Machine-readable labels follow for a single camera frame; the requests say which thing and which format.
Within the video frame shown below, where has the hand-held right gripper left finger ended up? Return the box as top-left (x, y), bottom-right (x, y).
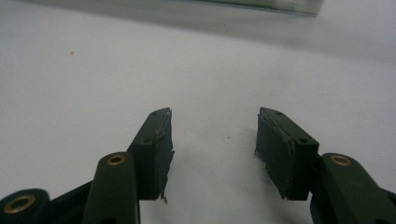
top-left (126, 106), bottom-right (176, 204)

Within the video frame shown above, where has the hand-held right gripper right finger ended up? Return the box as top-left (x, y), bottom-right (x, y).
top-left (254, 106), bottom-right (320, 202)

